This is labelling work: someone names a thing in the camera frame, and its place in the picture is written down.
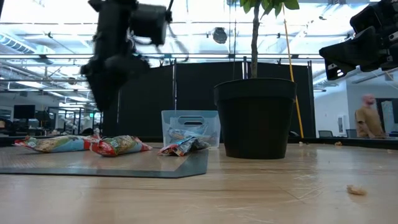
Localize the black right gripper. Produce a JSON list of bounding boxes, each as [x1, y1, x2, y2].
[[319, 0, 398, 80]]

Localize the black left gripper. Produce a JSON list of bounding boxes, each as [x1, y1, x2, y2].
[[80, 0, 150, 112]]

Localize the red granola bar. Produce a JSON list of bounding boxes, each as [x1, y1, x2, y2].
[[89, 133, 153, 157], [12, 134, 100, 154]]

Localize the blue red-tipped granola bar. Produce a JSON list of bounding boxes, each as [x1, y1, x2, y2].
[[157, 136, 211, 157]]

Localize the black workstation frames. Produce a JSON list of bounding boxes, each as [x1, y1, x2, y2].
[[36, 105, 103, 136]]

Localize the person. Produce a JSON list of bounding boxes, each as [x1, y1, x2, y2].
[[354, 94, 386, 139]]

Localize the dark framed door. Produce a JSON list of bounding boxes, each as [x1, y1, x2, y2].
[[375, 98, 398, 140]]

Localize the clear plastic container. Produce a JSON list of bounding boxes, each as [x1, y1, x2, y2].
[[160, 110, 221, 149]]

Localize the black computer monitor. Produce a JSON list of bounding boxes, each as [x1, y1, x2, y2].
[[12, 104, 36, 119]]

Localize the black partition panel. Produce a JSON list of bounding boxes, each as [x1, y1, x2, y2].
[[102, 60, 315, 139]]

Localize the green plant in black pot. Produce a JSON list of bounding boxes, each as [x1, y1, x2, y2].
[[213, 0, 300, 160]]

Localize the clear mat with grey border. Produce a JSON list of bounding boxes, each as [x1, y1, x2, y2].
[[0, 143, 210, 179]]

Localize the round black ceiling fixture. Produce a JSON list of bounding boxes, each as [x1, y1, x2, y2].
[[212, 27, 228, 45]]

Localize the large beige crumb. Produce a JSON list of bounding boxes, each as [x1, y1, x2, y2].
[[346, 184, 368, 196]]

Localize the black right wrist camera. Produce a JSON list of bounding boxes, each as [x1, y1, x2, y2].
[[349, 2, 384, 35]]

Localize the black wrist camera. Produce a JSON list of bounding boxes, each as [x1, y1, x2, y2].
[[349, 2, 384, 35], [129, 2, 172, 46]]

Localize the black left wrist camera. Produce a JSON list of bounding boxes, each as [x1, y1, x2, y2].
[[129, 2, 172, 46]]

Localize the black aluminium frame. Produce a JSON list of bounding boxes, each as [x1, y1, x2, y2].
[[0, 135, 398, 151]]

